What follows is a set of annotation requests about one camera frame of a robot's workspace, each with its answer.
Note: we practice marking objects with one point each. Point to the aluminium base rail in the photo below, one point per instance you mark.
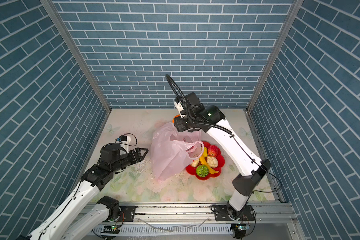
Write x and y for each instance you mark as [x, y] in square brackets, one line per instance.
[138, 220]

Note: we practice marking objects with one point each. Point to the yellow fake lemon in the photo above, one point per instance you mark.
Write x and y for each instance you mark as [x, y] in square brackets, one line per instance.
[205, 152]

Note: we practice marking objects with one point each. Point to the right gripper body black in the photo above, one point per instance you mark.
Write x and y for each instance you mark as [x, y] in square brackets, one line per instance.
[183, 123]

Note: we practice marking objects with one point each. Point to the red flower-shaped plate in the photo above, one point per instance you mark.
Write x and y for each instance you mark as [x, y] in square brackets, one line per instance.
[192, 171]

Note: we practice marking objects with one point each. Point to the green red fake fruit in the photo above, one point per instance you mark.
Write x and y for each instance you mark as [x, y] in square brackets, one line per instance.
[200, 172]

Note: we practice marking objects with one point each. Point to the pink plastic bag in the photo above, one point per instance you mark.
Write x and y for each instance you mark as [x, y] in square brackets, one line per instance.
[172, 151]

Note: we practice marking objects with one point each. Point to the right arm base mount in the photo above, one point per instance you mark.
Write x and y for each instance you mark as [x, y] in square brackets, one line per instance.
[224, 213]

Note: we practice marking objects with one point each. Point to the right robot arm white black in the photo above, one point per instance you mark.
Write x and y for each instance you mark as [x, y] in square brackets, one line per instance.
[251, 168]

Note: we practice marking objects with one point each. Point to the red fake apple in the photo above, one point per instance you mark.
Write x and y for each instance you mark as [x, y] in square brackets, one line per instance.
[213, 151]

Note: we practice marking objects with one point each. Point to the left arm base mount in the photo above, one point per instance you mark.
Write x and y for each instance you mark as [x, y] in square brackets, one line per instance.
[121, 214]

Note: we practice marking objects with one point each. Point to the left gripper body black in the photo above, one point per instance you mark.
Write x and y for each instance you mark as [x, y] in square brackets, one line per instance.
[124, 160]

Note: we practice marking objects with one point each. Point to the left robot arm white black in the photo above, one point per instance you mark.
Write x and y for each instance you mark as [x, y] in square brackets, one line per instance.
[61, 224]

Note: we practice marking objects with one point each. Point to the yellow fake banana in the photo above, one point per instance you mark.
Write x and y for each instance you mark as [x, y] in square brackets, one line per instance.
[207, 167]

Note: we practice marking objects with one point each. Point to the pale yellow fake pear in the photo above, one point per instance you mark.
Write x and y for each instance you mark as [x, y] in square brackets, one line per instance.
[212, 161]

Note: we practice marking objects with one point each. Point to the beige fake fruit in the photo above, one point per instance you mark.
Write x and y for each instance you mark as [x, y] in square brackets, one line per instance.
[195, 163]

